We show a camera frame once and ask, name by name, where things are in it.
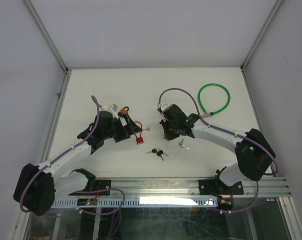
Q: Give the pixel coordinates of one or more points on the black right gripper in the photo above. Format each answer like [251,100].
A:
[167,136]

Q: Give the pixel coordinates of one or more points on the black head key right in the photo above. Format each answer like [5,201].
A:
[160,154]

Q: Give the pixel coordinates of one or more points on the green cable lock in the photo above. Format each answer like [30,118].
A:
[213,98]

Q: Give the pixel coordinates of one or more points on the white perforated cable duct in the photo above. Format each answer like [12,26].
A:
[138,202]

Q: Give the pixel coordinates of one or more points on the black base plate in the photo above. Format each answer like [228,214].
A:
[217,188]
[98,184]

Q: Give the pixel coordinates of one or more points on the black head key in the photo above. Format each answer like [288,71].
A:
[160,154]
[152,151]

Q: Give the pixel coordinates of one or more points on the orange black padlock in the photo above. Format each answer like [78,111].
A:
[123,111]

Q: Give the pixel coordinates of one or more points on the aluminium mounting rail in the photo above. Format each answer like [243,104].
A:
[267,187]

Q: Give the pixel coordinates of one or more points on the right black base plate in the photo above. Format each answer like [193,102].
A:
[217,188]

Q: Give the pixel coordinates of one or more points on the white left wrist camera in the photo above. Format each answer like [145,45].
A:
[112,109]

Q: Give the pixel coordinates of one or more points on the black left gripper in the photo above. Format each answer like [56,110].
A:
[125,132]

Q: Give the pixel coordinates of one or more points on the red cable padlock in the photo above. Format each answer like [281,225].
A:
[139,138]

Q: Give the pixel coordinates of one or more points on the black head key left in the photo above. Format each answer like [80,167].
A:
[152,151]

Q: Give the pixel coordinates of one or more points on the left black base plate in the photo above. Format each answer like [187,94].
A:
[98,184]

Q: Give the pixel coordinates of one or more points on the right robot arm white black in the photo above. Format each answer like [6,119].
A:
[253,153]

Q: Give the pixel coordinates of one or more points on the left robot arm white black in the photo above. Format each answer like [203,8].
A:
[40,185]

